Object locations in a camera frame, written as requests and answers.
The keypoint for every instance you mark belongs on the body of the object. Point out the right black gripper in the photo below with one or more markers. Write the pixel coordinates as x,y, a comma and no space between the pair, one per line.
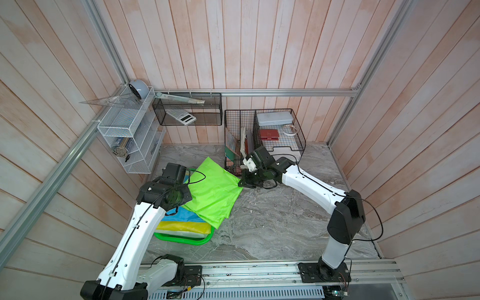
245,182

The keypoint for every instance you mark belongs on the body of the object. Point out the yellow raincoat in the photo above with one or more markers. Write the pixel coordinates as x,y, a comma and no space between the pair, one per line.
193,227

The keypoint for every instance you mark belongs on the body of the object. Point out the green plastic basket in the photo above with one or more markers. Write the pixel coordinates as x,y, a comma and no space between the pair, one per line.
186,241

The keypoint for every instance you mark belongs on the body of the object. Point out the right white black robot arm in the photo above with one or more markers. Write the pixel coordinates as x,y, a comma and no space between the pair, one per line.
303,210

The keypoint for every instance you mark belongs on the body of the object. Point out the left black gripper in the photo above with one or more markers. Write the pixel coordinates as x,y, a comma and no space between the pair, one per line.
187,195

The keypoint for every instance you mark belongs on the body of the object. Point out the grey pencil case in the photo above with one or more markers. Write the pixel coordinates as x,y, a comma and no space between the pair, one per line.
274,118

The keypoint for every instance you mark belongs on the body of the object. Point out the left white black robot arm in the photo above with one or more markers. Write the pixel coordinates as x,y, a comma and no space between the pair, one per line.
127,247

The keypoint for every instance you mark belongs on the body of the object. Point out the white wire wall shelf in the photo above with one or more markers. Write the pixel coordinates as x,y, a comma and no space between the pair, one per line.
142,126

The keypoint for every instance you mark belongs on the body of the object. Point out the white tape roll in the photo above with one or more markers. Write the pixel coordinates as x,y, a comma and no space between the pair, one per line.
289,130

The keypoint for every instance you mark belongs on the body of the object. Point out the black wire tray stack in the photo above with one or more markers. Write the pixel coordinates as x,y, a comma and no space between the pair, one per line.
297,142

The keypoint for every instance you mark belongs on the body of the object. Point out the white translucent raincoat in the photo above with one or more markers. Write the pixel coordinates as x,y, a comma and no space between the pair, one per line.
184,234

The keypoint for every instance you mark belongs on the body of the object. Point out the white calculator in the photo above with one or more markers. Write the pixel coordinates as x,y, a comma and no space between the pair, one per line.
182,116

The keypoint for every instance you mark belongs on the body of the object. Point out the light green raincoat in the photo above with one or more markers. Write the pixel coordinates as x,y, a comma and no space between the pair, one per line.
214,192

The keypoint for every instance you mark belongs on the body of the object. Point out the black wire file organizer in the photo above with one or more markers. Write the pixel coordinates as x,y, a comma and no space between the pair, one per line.
234,121

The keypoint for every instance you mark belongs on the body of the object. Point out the rolled silver bundle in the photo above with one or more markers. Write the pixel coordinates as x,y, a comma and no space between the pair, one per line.
120,146

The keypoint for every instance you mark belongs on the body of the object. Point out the red wallet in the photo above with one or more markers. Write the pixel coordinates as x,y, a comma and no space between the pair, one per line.
269,134

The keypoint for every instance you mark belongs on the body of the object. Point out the clear triangle ruler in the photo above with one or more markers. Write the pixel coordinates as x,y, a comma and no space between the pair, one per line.
126,101

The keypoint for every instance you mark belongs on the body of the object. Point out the blue raincoat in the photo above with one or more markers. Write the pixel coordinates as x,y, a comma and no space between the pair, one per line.
180,214

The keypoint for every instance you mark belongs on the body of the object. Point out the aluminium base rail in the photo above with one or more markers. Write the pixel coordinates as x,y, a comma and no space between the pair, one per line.
276,279

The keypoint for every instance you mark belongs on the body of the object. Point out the black mesh wall basket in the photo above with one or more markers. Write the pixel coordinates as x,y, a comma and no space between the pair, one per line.
205,106

